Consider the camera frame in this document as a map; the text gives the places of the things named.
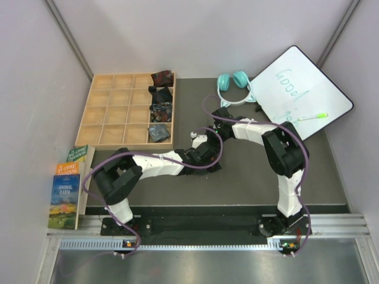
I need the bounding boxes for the black orange floral tie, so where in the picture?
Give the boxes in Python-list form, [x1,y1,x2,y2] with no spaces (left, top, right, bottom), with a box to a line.
[205,162,222,173]

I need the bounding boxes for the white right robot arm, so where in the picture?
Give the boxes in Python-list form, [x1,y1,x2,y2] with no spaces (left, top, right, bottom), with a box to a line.
[210,107,309,234]

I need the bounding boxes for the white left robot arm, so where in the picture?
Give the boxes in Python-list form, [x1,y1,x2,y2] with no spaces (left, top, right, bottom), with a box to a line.
[93,131,223,235]

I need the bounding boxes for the teal cat ear headphones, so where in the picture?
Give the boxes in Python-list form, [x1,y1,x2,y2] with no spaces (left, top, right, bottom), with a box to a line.
[216,70,256,108]

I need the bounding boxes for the grey blue rolled tie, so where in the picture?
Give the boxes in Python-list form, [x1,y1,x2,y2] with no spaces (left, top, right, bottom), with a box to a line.
[148,124,171,143]

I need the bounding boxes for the multicolour paisley rolled tie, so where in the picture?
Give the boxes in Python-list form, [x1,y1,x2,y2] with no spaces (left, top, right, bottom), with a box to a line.
[149,102,172,123]

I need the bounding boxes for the dark blue rolled tie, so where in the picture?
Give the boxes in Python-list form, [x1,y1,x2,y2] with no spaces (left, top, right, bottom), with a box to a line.
[148,86,173,104]

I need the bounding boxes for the dark red rolled tie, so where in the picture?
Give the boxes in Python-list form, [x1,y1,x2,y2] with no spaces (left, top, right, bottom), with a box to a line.
[151,70,174,87]

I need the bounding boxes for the white dry erase board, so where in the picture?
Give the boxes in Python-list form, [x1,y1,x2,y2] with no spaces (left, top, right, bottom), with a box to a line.
[251,46,354,140]

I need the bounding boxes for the wooden compartment tray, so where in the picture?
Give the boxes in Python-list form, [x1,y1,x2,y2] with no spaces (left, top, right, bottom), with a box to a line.
[75,73,175,150]

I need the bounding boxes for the green marker pen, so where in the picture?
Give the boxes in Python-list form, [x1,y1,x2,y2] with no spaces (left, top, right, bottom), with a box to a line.
[297,113,328,121]

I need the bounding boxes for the green paperback book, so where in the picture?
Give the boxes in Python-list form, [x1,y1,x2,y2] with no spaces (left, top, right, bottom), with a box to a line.
[66,144,95,163]

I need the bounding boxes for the orange paperback book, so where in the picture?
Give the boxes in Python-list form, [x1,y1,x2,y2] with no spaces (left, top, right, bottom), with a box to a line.
[55,162,85,175]

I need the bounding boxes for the blue Animal Farm book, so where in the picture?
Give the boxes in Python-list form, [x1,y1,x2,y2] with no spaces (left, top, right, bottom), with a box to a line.
[48,174,82,230]

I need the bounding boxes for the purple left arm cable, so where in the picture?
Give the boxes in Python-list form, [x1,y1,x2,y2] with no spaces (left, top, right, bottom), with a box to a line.
[82,127,223,255]

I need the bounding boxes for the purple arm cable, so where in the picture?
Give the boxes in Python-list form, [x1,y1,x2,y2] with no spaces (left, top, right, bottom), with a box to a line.
[202,94,312,255]
[82,127,223,255]

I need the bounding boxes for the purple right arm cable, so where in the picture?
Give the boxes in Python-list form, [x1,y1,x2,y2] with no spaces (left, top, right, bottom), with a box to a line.
[202,94,312,255]

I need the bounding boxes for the slotted cable duct rail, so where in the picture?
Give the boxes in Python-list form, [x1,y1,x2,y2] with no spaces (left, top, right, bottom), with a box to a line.
[59,238,300,251]

